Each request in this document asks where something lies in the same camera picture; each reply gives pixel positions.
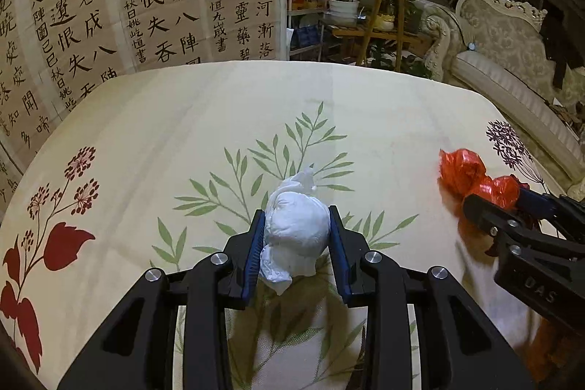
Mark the white tissue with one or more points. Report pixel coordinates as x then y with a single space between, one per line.
297 225

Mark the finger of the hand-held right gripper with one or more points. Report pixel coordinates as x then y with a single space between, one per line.
484 212
539 200

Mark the white flower pot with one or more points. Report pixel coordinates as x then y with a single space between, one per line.
343 11

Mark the floral printed tablecloth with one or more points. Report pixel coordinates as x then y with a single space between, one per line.
160 120

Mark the metal storage shelf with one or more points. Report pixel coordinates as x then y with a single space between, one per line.
306 20

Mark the red plastic bag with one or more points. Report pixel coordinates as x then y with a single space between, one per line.
464 173

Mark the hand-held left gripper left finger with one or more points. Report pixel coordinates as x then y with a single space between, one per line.
256 253

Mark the ornate cream sofa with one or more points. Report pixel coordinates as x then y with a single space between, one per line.
502 47

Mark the wooden plant stand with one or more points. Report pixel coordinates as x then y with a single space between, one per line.
388 29

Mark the black cloth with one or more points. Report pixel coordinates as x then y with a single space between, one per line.
560 47

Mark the calligraphy folding screen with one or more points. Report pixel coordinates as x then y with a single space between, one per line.
114 6

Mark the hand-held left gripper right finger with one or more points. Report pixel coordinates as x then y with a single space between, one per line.
340 262

